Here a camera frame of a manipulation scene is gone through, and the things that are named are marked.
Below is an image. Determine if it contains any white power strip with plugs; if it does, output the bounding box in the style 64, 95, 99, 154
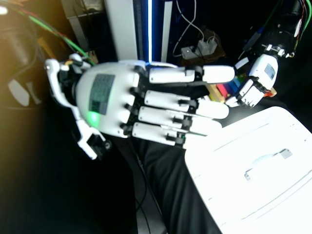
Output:
180, 36, 219, 59

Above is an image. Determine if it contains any white cable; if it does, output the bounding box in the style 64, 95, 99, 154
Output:
172, 0, 204, 57

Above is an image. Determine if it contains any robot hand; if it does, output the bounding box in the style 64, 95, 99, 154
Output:
225, 53, 279, 108
75, 60, 236, 150

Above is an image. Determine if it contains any rainbow toy xylophone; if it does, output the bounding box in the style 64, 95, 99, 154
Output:
207, 74, 277, 103

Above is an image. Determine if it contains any white plastic lid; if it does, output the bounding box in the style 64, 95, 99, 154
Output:
184, 106, 312, 234

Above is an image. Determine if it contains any white tower with blue light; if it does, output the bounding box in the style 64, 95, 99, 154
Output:
104, 0, 171, 64

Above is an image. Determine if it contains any brown cardboard box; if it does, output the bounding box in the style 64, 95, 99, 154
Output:
175, 26, 226, 61

